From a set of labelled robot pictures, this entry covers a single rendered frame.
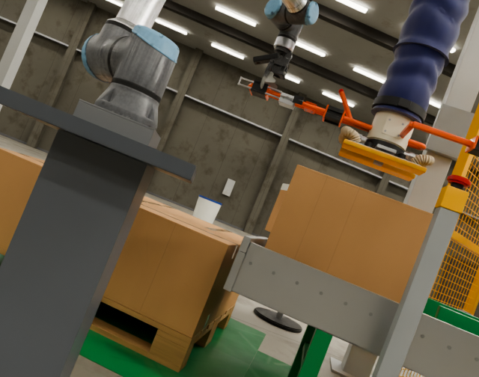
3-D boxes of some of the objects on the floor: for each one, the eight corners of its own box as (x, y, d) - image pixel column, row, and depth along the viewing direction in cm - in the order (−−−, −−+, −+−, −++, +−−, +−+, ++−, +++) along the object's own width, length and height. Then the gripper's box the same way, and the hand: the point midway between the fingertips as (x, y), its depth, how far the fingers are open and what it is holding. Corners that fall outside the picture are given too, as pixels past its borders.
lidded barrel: (210, 231, 1038) (221, 203, 1041) (211, 233, 980) (223, 204, 983) (187, 222, 1033) (198, 194, 1036) (187, 224, 975) (199, 194, 978)
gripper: (291, 47, 198) (274, 91, 197) (293, 60, 213) (277, 102, 212) (273, 41, 199) (255, 84, 198) (276, 54, 214) (260, 96, 213)
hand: (261, 90), depth 206 cm, fingers closed on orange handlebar, 9 cm apart
